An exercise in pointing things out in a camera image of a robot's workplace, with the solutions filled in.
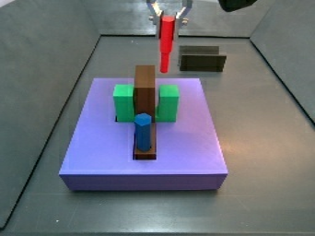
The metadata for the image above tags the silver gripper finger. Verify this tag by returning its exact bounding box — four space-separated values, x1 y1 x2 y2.
175 0 194 28
147 0 164 38

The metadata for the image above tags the red stepped peg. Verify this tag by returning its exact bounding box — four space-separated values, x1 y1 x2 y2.
160 16 175 73

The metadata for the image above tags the purple base board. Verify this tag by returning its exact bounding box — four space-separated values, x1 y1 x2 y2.
59 78 228 191

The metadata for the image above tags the brown T-shaped block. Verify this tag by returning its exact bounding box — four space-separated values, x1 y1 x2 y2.
134 65 156 160

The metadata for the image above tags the green U-shaped block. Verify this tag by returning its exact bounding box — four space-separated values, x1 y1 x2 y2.
112 84 180 123

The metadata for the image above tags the blue hexagonal peg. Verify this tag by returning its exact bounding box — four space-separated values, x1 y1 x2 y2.
134 113 151 151

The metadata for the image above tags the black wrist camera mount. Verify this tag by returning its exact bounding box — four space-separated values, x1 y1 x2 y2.
218 0 258 12

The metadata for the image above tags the black angled bracket holder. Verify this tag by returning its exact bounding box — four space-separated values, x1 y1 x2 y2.
179 45 227 72

